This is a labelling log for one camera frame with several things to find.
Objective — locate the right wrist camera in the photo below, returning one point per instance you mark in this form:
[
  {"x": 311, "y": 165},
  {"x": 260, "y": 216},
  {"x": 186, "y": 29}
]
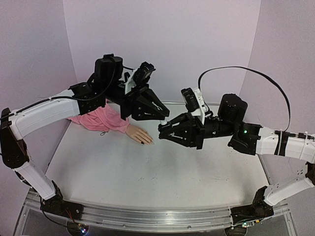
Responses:
[{"x": 195, "y": 104}]

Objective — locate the mannequin hand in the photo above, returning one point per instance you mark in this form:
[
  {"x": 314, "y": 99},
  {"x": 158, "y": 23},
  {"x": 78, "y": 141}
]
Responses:
[{"x": 139, "y": 135}]

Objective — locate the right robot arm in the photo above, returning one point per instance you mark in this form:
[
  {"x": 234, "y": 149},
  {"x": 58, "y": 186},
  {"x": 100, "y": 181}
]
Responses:
[{"x": 254, "y": 139}]

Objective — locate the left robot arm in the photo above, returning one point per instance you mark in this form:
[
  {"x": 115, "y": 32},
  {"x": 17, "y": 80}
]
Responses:
[{"x": 108, "y": 82}]

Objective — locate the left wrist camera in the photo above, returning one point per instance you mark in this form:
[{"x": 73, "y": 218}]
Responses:
[{"x": 138, "y": 77}]

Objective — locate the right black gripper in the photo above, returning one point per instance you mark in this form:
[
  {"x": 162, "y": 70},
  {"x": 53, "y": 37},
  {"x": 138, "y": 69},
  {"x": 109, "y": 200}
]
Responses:
[{"x": 197, "y": 132}]

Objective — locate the aluminium front rail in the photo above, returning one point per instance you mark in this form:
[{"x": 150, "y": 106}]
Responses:
[{"x": 38, "y": 219}]

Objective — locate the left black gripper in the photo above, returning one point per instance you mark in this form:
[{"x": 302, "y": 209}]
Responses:
[{"x": 140, "y": 102}]

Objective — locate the pink hoodie sleeve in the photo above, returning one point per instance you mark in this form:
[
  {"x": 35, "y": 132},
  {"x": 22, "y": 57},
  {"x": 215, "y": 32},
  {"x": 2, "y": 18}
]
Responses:
[{"x": 102, "y": 119}]

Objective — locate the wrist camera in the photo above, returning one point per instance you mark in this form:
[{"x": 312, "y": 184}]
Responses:
[
  {"x": 138, "y": 77},
  {"x": 195, "y": 104}
]

